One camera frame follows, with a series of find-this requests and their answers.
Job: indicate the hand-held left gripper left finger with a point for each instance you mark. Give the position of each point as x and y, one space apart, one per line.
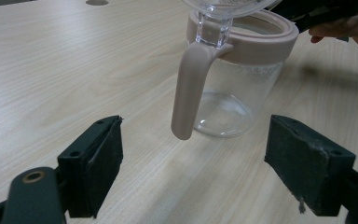
96 158

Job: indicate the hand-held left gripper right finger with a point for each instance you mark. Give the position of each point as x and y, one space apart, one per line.
310 165

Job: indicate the clear glass pitcher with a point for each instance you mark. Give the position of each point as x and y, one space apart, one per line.
195 77

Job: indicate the round grey table grommet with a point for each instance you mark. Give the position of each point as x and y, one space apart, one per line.
97 2

